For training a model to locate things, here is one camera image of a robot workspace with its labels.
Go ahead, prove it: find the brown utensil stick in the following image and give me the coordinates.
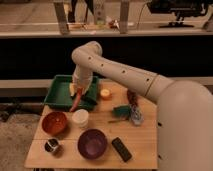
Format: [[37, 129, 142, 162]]
[[108, 118, 129, 124]]

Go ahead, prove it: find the yellow item in tray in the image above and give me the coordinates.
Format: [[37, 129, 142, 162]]
[[69, 83, 77, 97]]

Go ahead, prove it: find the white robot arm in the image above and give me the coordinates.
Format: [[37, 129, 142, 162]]
[[72, 41, 213, 171]]

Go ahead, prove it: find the orange bowl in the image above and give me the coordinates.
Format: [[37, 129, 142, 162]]
[[42, 111, 68, 136]]

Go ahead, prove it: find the purple bowl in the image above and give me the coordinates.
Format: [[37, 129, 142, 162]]
[[77, 129, 108, 160]]

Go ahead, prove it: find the green plastic tray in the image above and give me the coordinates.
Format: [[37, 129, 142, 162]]
[[44, 75, 99, 111]]

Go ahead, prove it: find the dark green vegetable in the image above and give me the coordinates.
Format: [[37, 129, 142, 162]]
[[82, 95, 97, 105]]

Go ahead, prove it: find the black rectangular block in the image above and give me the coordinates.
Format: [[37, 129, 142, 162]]
[[112, 137, 132, 162]]

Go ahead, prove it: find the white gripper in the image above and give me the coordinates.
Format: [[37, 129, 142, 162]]
[[72, 65, 93, 94]]

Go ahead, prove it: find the green sponge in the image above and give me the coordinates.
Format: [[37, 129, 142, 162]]
[[113, 105, 130, 117]]

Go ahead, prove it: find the white plastic cup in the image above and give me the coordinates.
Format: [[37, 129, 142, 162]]
[[72, 109, 89, 128]]

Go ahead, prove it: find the dark red brown item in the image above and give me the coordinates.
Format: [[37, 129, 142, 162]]
[[127, 90, 138, 106]]

